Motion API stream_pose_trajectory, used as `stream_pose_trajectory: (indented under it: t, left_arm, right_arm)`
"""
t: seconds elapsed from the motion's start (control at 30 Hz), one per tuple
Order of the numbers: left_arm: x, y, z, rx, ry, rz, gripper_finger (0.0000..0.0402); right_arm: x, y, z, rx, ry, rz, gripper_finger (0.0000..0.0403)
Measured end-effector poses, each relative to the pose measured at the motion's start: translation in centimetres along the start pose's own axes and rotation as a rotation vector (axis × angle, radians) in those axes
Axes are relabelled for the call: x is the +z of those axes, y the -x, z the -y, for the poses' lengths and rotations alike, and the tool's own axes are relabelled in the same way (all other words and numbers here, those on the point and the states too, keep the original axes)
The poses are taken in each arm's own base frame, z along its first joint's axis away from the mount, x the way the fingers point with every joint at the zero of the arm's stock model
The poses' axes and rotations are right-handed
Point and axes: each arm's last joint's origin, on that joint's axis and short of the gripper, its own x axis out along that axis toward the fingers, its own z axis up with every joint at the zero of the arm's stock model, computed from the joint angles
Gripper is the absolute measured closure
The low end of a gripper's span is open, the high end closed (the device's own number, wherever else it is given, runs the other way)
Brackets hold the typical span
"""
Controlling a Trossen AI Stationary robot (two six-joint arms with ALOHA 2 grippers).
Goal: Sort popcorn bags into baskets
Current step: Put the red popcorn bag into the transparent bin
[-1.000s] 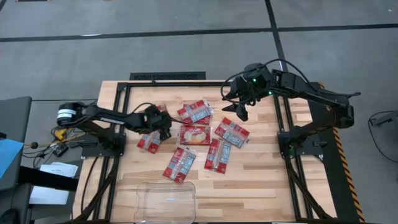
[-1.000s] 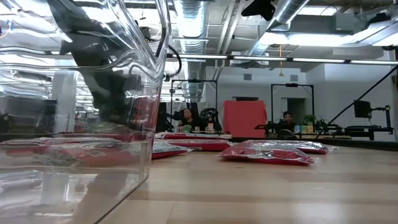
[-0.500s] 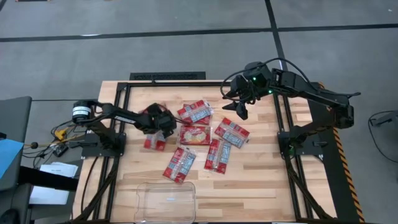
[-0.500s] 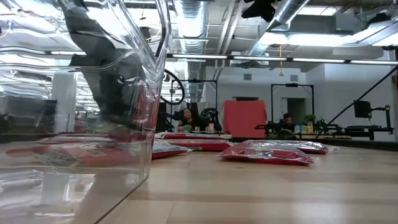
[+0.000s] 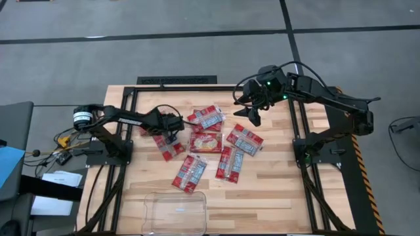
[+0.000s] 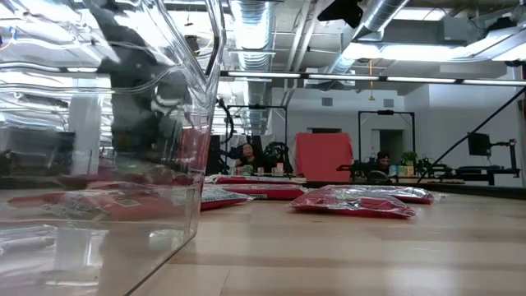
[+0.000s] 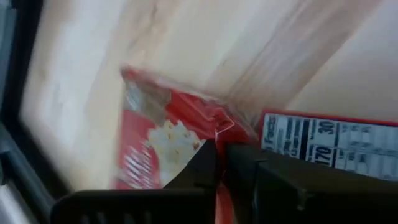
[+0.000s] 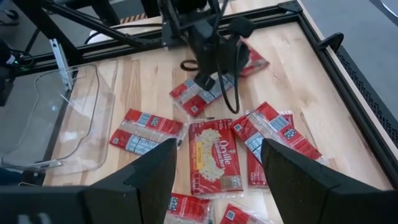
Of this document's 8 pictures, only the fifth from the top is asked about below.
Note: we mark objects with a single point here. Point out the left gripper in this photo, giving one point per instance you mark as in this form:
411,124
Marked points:
165,124

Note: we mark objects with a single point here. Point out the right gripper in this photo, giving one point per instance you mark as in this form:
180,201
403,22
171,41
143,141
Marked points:
267,93

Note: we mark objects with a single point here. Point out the red popcorn bag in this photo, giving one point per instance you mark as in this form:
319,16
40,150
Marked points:
245,140
229,164
189,173
206,143
198,128
208,117
174,151

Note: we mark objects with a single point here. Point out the clear plastic tray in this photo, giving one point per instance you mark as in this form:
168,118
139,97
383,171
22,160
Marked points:
174,213

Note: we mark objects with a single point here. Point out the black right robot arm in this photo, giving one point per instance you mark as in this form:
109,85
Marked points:
328,95

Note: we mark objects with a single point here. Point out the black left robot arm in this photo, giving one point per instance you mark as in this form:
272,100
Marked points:
128,118

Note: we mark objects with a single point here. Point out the black clamp knob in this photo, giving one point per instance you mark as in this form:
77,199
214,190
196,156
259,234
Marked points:
160,85

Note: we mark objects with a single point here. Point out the black board with hazard stripe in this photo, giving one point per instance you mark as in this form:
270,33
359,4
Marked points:
351,183

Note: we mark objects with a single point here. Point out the yellow power connector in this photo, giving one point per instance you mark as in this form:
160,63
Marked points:
64,141

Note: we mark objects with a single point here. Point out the small black box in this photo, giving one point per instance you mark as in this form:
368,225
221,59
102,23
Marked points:
64,158

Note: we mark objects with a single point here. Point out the white paper sheet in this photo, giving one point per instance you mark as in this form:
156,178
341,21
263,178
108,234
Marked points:
50,206
64,178

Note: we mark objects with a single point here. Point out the black bar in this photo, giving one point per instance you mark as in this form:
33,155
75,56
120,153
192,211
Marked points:
49,188

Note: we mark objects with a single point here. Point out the black ball knob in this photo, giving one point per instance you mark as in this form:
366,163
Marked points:
36,152

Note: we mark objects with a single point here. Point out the grey stand leg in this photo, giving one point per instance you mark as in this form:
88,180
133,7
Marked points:
408,124

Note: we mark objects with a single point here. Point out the grey chair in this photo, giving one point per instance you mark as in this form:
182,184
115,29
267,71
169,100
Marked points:
14,124

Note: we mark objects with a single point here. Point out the blue folder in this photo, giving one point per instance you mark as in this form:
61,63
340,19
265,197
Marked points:
10,160

